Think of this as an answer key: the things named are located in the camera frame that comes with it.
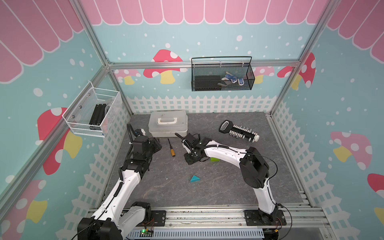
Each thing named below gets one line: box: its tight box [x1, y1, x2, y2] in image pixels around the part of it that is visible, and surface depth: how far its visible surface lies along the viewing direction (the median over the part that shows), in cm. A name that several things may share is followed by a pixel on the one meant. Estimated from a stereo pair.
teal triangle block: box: [190, 175, 201, 183], surface depth 88 cm
